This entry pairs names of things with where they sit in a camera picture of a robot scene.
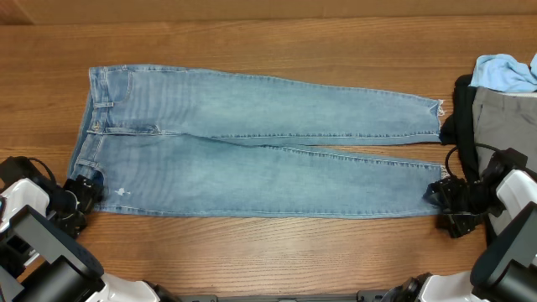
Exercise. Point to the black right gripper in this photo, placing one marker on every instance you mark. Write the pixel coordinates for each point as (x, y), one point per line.
(454, 205)

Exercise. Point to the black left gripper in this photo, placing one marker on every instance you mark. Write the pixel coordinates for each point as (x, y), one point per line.
(87, 190)

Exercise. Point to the light blue denim jeans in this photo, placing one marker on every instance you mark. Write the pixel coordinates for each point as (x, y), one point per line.
(175, 141)

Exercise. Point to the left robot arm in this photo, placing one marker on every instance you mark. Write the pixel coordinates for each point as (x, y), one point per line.
(41, 259)

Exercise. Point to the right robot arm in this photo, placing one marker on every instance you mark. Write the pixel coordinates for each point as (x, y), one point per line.
(505, 271)

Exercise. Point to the black garment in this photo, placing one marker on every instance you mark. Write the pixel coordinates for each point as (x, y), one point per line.
(458, 131)

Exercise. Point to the grey trousers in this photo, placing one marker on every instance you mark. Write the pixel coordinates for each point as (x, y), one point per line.
(505, 135)

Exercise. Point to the light blue cloth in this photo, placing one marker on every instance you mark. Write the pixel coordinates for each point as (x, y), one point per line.
(504, 73)

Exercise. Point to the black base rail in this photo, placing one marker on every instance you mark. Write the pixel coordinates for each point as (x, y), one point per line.
(360, 296)

